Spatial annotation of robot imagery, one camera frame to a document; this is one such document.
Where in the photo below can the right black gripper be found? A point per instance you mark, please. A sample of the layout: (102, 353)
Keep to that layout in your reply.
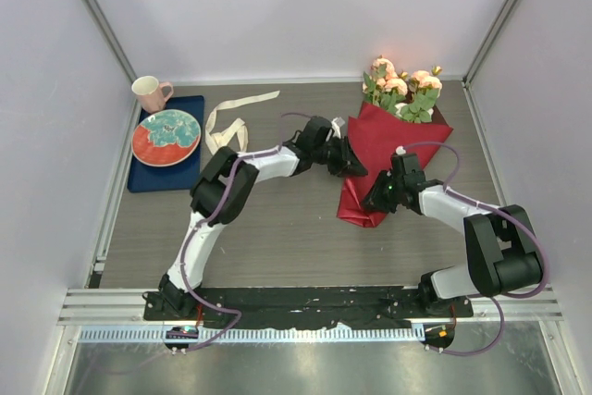
(375, 200)

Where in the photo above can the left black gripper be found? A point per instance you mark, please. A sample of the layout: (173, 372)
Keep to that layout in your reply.
(347, 161)

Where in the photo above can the red wrapping paper sheet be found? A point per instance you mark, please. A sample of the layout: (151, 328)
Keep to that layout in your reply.
(374, 136)

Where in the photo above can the pink fake flower bouquet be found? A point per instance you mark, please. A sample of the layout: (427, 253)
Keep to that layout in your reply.
(409, 97)

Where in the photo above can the cream ribbon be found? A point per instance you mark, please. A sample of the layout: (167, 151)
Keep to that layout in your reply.
(237, 129)

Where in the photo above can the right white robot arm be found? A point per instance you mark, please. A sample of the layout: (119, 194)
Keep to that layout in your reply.
(503, 254)

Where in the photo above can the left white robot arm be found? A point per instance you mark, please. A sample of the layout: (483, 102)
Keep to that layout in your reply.
(222, 190)

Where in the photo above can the blue tray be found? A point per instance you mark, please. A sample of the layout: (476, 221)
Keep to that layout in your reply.
(181, 176)

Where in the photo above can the red and teal plate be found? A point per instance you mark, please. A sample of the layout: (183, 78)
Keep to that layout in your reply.
(166, 138)

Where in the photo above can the pink ceramic mug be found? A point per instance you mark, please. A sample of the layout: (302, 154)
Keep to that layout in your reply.
(151, 93)

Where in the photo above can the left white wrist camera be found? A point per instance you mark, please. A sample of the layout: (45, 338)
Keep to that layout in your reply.
(336, 124)

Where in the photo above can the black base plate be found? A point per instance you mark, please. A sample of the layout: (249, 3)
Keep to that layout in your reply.
(307, 308)

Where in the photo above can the perforated metal rail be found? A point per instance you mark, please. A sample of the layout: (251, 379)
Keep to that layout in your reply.
(185, 334)

